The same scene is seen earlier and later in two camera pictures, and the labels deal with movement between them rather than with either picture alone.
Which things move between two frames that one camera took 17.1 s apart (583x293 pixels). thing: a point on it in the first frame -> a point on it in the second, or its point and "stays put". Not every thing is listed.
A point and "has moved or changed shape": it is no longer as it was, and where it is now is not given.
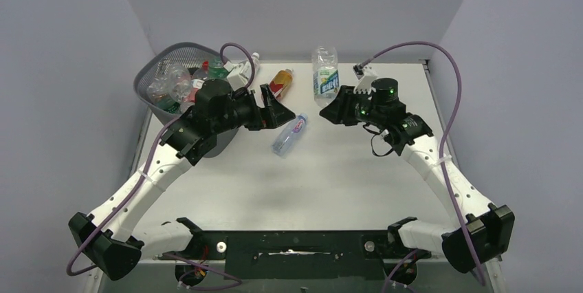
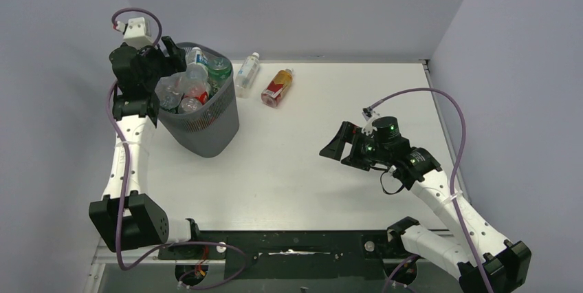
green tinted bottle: [216, 69] stays put
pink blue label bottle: [288, 137] -> [196, 73]
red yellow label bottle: [280, 82] stays put
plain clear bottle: [179, 82] has moved or changed shape
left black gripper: [273, 115] -> [172, 64]
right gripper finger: [338, 110] -> [348, 133]
